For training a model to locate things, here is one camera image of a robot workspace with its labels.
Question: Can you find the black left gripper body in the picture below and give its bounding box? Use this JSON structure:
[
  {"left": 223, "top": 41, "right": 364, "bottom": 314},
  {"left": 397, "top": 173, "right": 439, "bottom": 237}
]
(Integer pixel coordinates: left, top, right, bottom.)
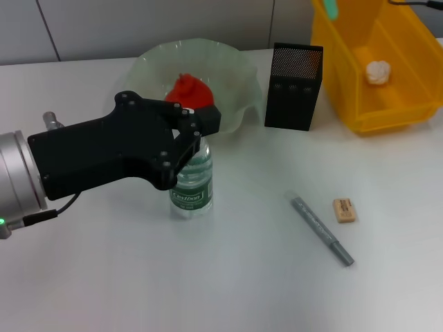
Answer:
[{"left": 26, "top": 90, "right": 184, "bottom": 201}]

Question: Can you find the red tomato-shaped object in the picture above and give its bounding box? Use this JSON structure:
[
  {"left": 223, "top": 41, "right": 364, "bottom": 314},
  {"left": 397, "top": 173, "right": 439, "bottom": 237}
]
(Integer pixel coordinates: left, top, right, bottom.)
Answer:
[{"left": 165, "top": 72, "right": 215, "bottom": 111}]

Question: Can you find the clear water bottle green label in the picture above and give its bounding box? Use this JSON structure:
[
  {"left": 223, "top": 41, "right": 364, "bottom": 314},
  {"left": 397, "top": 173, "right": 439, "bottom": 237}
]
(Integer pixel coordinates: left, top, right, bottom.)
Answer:
[{"left": 168, "top": 107, "right": 214, "bottom": 221}]

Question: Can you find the grey glitter pen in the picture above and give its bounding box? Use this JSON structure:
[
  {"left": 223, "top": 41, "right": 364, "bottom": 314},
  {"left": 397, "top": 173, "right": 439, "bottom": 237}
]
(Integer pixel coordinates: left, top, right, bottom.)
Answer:
[{"left": 283, "top": 189, "right": 355, "bottom": 267}]

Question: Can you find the tan rectangular eraser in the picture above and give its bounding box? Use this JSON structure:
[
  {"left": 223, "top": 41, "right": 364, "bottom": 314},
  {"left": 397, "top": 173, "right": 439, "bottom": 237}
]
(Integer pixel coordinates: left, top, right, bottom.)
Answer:
[{"left": 332, "top": 197, "right": 357, "bottom": 224}]

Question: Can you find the mint green retractable pen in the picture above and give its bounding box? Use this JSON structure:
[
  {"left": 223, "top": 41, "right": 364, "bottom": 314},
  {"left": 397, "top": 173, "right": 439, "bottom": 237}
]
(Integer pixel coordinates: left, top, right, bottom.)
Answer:
[{"left": 323, "top": 0, "right": 338, "bottom": 21}]

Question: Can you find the white paper ball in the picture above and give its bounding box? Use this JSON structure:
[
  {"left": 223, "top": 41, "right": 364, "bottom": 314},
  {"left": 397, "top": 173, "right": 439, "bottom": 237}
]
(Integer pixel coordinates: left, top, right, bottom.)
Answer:
[{"left": 365, "top": 60, "right": 392, "bottom": 86}]

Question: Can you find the green glass fruit bowl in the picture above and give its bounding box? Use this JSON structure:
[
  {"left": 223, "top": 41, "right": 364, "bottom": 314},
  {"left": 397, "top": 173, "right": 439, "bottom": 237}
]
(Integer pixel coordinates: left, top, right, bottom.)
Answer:
[{"left": 126, "top": 37, "right": 262, "bottom": 138}]

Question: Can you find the black mesh pen holder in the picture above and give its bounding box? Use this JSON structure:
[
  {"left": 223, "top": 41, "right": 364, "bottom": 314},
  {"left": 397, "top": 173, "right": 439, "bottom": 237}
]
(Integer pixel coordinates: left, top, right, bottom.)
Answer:
[{"left": 264, "top": 42, "right": 325, "bottom": 131}]

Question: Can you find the yellow plastic storage bin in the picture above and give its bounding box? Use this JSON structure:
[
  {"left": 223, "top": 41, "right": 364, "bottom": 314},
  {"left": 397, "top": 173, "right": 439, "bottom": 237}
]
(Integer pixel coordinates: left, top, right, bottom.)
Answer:
[{"left": 310, "top": 0, "right": 443, "bottom": 136}]

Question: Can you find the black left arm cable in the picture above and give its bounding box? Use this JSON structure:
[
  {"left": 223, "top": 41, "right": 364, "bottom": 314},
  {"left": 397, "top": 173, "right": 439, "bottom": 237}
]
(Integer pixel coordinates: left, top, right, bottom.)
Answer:
[{"left": 23, "top": 193, "right": 79, "bottom": 228}]

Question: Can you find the grey right arm cable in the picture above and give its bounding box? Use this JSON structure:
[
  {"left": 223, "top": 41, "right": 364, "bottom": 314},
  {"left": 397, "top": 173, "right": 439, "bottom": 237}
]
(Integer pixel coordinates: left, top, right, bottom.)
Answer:
[{"left": 387, "top": 0, "right": 443, "bottom": 10}]

